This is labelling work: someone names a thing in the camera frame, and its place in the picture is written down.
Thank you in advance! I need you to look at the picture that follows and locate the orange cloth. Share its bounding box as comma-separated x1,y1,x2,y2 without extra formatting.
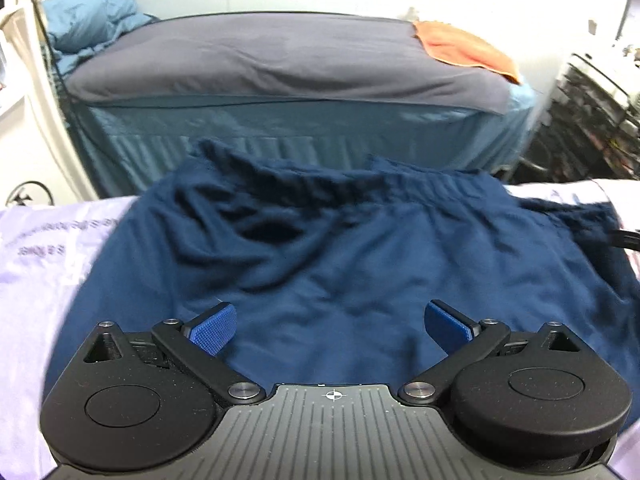
413,21,522,84

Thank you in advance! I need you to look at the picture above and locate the black wire rack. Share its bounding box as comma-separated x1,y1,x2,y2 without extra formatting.
508,53,639,184

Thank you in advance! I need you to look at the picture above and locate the light blue bedding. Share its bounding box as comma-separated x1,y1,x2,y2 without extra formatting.
43,0,157,77

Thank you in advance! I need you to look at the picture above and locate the navy blue garment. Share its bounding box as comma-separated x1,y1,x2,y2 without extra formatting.
44,141,639,387

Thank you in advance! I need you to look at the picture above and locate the purple floral bed sheet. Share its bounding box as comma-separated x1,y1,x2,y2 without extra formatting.
1,197,134,479

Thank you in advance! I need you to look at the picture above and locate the white machine with knobs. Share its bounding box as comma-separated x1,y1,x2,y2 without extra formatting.
1,0,98,207

